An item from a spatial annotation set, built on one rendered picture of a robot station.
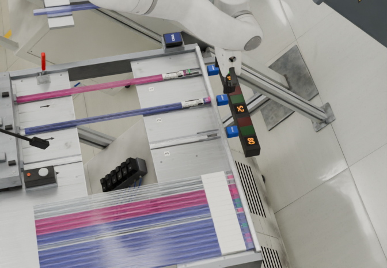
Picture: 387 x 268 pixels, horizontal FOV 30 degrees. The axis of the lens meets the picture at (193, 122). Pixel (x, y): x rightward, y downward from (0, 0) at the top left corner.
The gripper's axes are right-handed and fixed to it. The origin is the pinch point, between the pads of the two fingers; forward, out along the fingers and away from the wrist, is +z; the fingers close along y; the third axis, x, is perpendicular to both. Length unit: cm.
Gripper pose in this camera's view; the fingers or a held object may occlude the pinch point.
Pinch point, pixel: (224, 76)
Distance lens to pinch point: 192.8
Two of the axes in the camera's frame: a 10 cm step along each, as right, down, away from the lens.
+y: -2.2, -8.0, 5.6
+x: -9.7, 1.7, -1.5
